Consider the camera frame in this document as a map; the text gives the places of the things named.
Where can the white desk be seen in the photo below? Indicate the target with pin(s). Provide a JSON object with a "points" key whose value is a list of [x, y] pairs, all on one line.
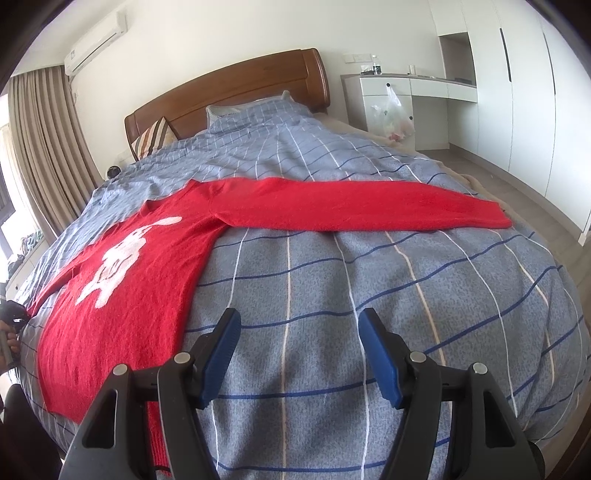
{"points": [[425, 87]]}

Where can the wooden headboard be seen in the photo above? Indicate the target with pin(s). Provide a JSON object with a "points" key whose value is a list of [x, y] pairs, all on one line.
{"points": [[240, 87]]}

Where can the white air conditioner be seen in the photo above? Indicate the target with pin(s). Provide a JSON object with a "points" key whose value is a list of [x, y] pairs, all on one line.
{"points": [[92, 46]]}

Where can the colourful clutter pile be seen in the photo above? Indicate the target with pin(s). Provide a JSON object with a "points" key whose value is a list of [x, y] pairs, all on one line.
{"points": [[25, 249]]}

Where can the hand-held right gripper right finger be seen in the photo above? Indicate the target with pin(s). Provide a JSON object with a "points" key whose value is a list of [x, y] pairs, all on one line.
{"points": [[381, 364]]}

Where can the red sweater with white rabbit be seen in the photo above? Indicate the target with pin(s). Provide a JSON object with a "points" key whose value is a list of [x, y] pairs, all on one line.
{"points": [[152, 323]]}

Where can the white wardrobe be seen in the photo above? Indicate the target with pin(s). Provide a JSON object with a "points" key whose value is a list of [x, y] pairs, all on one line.
{"points": [[517, 92]]}

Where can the grey pillow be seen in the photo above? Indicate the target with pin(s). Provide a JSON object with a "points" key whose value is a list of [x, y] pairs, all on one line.
{"points": [[221, 113]]}

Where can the person's left hand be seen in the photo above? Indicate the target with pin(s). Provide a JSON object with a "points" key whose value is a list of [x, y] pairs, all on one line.
{"points": [[8, 334]]}

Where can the clear bottle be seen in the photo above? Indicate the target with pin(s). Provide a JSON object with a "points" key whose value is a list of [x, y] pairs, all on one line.
{"points": [[375, 64]]}

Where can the blue checked blanket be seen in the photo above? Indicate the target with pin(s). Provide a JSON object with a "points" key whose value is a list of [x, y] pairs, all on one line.
{"points": [[369, 258]]}

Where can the white wall socket plate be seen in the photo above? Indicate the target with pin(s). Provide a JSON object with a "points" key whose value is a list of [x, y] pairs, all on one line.
{"points": [[355, 57]]}

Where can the beige curtain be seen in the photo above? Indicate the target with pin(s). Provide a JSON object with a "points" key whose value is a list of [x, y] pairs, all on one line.
{"points": [[46, 138]]}

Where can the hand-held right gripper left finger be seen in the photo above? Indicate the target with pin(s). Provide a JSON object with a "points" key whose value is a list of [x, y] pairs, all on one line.
{"points": [[217, 364]]}

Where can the clear plastic bag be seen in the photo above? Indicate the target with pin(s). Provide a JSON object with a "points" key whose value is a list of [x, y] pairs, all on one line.
{"points": [[392, 115]]}

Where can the striped cushion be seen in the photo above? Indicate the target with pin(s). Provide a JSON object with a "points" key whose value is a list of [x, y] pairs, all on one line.
{"points": [[152, 138]]}

